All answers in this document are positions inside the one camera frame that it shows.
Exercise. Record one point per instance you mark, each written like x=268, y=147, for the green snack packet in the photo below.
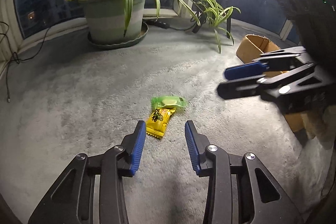
x=168, y=102

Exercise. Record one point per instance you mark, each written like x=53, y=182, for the dark green pot saucer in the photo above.
x=122, y=43

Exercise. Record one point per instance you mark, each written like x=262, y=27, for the black tripod stand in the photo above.
x=227, y=3

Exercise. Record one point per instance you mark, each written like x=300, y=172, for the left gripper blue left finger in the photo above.
x=133, y=145

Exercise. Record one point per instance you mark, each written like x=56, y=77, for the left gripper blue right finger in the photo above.
x=196, y=144

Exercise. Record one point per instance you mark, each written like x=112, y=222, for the yellow candy packet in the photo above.
x=157, y=122

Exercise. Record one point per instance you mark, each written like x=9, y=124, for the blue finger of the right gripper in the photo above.
x=238, y=89
x=245, y=70

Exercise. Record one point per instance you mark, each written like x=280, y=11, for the small spider plant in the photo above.
x=212, y=13

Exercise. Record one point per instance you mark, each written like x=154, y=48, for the black power strip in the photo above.
x=157, y=23

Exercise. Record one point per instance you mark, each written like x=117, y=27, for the green striped plant pot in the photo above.
x=106, y=20

